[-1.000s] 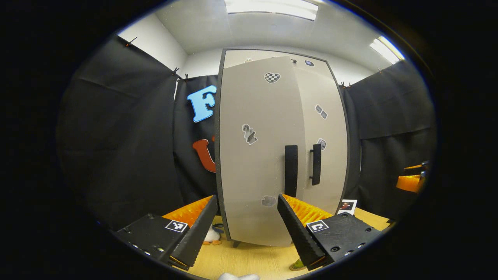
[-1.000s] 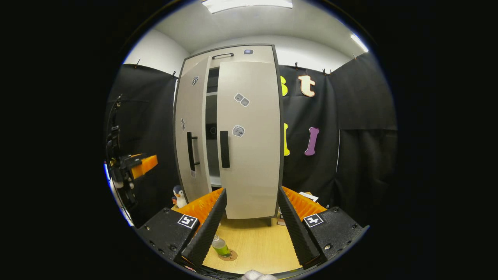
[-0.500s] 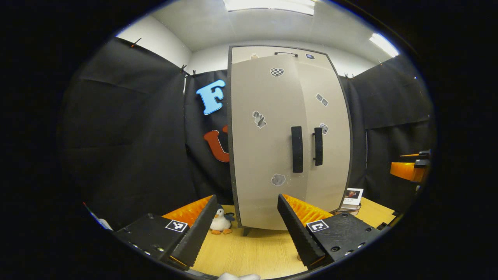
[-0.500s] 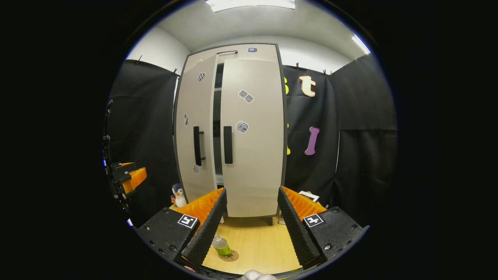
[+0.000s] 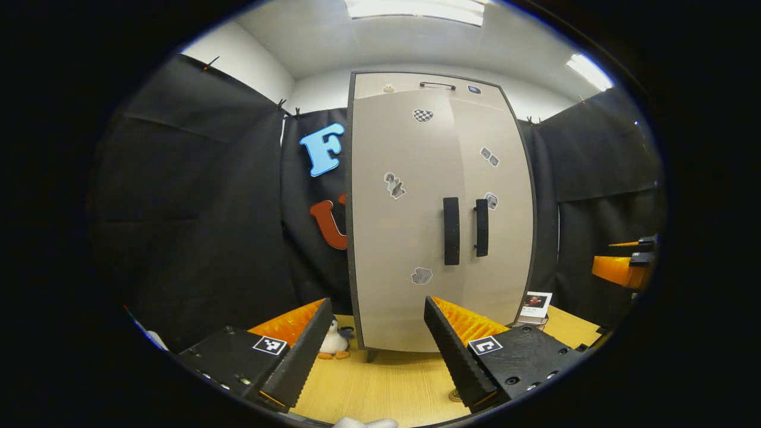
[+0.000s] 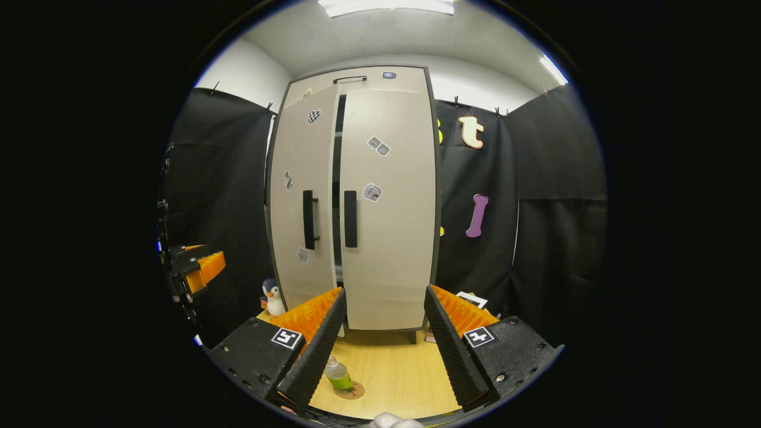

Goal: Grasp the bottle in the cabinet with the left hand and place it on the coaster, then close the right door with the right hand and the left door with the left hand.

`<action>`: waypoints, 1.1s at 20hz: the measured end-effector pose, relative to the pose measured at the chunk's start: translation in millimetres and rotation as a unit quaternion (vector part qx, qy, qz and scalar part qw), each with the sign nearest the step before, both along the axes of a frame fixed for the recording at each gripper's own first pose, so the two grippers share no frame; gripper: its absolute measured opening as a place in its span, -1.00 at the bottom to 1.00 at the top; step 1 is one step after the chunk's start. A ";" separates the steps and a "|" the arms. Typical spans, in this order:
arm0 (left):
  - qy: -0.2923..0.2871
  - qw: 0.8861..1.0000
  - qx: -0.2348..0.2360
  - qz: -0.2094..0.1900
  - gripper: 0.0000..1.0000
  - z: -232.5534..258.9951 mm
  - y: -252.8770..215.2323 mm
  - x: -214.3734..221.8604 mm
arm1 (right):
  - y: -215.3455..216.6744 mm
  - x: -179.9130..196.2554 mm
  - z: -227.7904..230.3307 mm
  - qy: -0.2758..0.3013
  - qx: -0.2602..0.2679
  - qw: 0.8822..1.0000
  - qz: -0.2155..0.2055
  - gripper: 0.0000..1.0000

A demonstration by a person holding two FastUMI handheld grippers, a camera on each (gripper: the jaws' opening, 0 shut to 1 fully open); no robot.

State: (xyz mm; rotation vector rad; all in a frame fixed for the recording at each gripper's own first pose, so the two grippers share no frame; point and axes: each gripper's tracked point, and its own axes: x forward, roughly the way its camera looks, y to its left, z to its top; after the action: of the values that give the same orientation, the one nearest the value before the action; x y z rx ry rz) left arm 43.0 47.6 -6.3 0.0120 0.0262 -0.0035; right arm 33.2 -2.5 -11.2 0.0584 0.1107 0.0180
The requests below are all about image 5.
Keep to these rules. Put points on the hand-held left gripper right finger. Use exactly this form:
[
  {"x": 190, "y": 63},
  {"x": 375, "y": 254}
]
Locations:
[{"x": 455, "y": 356}]

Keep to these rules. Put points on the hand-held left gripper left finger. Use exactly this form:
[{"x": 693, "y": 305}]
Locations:
[{"x": 304, "y": 356}]

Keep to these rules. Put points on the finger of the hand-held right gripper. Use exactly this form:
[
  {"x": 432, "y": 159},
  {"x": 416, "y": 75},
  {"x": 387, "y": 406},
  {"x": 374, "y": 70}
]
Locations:
[
  {"x": 645, "y": 242},
  {"x": 618, "y": 270}
]

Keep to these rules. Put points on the round brown cork coaster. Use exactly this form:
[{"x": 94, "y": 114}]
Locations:
[{"x": 456, "y": 396}]

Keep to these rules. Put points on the grey cabinet door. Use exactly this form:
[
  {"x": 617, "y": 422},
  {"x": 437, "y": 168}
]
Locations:
[
  {"x": 505, "y": 249},
  {"x": 392, "y": 238}
]

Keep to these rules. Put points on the grey wooden cabinet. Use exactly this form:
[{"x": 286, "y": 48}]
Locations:
[{"x": 349, "y": 238}]

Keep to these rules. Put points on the beige cabinet drawer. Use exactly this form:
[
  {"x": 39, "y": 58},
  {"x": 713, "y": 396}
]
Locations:
[{"x": 404, "y": 83}]

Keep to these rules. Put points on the white plush duck toy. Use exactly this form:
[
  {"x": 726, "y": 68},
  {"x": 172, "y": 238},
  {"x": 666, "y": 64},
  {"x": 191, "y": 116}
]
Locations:
[{"x": 334, "y": 342}]

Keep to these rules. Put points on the thick book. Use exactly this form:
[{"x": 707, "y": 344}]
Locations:
[{"x": 529, "y": 321}]

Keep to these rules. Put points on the computer monitor screen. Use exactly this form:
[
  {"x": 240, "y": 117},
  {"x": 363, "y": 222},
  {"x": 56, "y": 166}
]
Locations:
[{"x": 156, "y": 340}]

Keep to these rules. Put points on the small ceiling light panel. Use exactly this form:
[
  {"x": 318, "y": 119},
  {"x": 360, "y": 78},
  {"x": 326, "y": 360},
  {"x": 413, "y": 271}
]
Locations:
[{"x": 588, "y": 71}]

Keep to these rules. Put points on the black backdrop cloth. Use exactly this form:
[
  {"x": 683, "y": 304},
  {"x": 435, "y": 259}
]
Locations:
[{"x": 196, "y": 208}]

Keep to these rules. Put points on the large ceiling light panel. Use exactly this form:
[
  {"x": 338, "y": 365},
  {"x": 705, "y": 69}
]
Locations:
[{"x": 416, "y": 10}]

